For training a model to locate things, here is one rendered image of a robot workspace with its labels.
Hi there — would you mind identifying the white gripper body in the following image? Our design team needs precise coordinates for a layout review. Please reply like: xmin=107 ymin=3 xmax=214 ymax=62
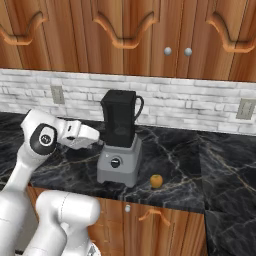
xmin=65 ymin=123 xmax=101 ymax=151

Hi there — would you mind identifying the black blender jar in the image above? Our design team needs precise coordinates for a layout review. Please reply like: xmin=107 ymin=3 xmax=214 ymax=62
xmin=100 ymin=94 xmax=145 ymax=148

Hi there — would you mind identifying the black blender knob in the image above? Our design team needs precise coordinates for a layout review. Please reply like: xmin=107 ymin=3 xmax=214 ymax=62
xmin=110 ymin=157 xmax=122 ymax=169

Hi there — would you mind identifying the grey blender base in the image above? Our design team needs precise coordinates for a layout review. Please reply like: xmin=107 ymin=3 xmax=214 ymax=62
xmin=96 ymin=132 xmax=143 ymax=189

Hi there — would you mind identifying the black blender lid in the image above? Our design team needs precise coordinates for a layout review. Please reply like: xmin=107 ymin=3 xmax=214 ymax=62
xmin=100 ymin=89 xmax=137 ymax=102

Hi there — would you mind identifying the yellow-orange apple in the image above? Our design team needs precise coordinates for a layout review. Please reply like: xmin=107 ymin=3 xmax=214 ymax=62
xmin=149 ymin=173 xmax=164 ymax=190

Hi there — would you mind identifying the wooden base cupboard door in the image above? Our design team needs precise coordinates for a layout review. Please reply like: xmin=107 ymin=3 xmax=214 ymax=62
xmin=122 ymin=199 xmax=206 ymax=256
xmin=26 ymin=185 xmax=125 ymax=256

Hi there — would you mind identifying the grey wall socket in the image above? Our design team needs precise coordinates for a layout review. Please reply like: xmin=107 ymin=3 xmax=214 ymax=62
xmin=50 ymin=85 xmax=66 ymax=105
xmin=235 ymin=98 xmax=256 ymax=121

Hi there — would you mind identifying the wooden wall cupboard door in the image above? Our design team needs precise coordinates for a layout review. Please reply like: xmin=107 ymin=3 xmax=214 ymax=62
xmin=73 ymin=0 xmax=179 ymax=78
xmin=0 ymin=0 xmax=77 ymax=73
xmin=176 ymin=0 xmax=256 ymax=83

